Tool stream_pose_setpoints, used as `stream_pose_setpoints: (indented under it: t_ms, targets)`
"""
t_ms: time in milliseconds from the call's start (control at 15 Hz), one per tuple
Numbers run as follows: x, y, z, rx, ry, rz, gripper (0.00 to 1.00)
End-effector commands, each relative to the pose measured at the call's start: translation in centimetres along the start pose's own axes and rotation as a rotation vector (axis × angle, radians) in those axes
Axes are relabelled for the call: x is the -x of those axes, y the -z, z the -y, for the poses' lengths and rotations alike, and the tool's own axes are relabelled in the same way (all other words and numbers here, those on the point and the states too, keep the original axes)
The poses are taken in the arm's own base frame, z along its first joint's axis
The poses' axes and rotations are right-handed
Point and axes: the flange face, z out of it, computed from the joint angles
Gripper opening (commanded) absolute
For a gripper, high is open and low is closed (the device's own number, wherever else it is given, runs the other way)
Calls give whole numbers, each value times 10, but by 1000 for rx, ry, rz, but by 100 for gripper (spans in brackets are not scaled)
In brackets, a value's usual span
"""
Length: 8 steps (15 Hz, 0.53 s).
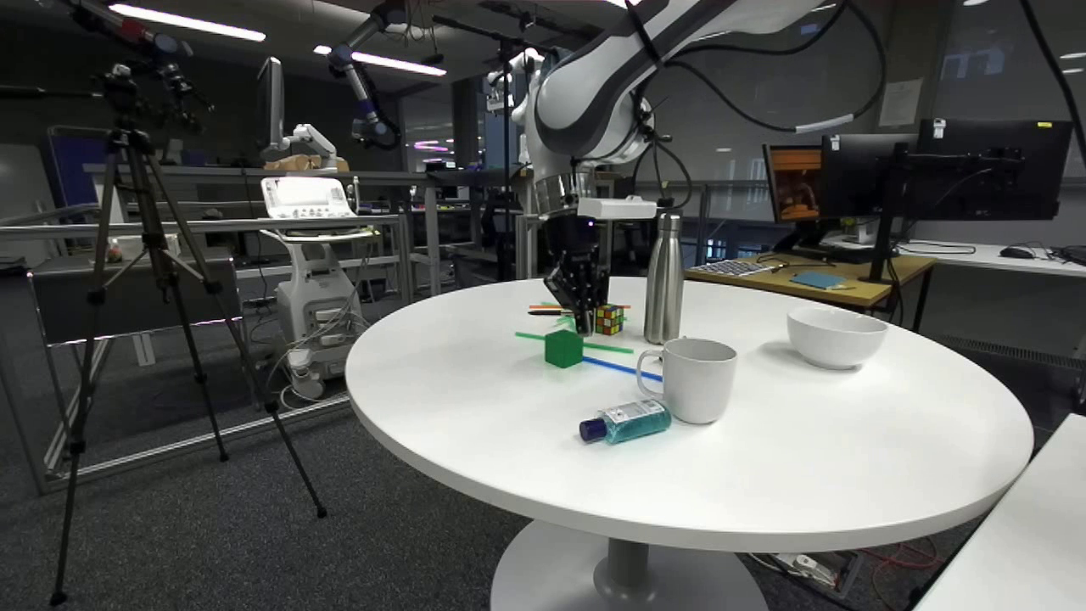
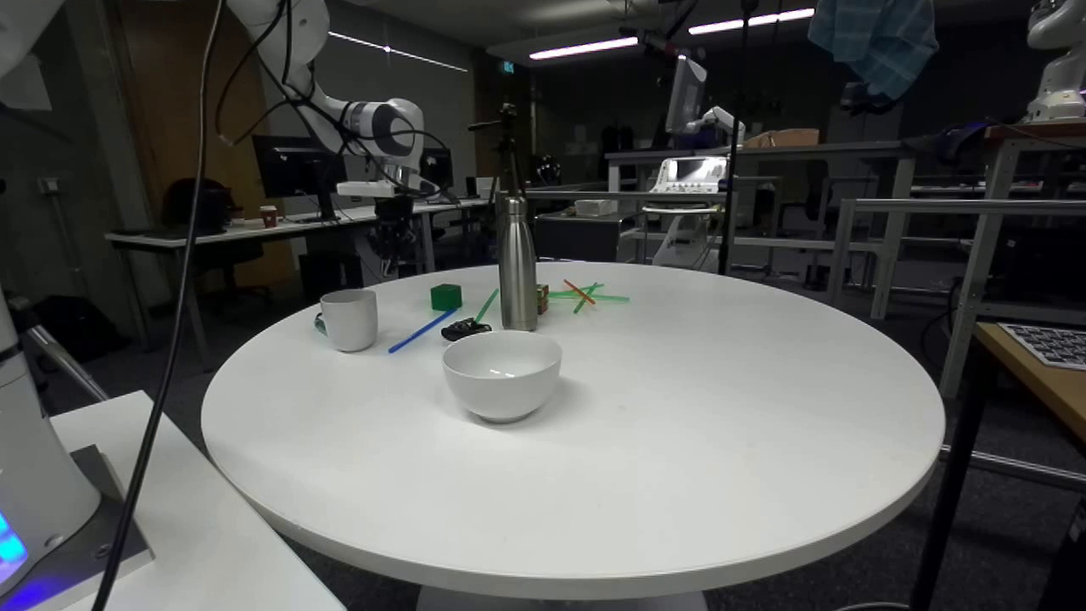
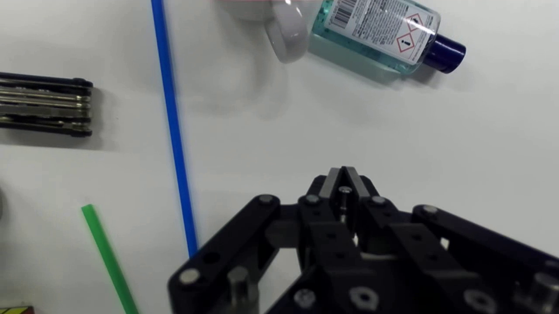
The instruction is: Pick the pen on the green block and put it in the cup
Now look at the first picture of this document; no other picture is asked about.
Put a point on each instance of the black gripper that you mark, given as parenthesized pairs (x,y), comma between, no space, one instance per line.
(579,255)

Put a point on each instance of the wooden desk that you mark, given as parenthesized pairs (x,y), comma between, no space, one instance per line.
(817,281)

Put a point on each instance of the monitor with orange screen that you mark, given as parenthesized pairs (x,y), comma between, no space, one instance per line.
(798,181)

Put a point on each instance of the white ceramic bowl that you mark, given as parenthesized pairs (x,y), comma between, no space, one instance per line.
(837,336)

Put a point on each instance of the ceiling light strip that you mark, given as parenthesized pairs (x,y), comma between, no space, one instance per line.
(189,22)
(377,58)

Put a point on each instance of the multicoloured puzzle cube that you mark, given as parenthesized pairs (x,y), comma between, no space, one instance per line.
(613,321)

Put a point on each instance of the green cube block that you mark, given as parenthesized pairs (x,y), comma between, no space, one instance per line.
(565,349)

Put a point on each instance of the stainless steel bottle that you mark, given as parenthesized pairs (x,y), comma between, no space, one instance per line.
(663,283)

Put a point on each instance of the green plastic stick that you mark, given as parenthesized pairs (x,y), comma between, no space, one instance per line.
(613,349)

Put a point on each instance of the black camera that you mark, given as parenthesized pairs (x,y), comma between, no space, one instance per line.
(137,80)

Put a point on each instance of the blue plastic stick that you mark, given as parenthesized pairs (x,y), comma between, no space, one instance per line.
(628,368)

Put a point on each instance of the white round table pedestal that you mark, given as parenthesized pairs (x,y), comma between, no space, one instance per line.
(628,573)

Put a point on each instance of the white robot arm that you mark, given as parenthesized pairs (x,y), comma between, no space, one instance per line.
(587,90)

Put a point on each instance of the white ceramic cup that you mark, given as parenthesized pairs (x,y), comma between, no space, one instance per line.
(694,379)

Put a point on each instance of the black camera tripod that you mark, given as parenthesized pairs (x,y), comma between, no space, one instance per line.
(140,204)

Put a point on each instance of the teal mouthwash bottle blue cap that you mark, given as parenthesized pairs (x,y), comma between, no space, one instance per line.
(633,422)

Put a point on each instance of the white medical equipment cart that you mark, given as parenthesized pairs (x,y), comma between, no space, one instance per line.
(318,307)

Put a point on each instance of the black computer monitor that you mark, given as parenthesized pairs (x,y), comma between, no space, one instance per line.
(963,170)

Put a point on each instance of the orange plastic stick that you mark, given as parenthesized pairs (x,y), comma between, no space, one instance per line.
(543,309)

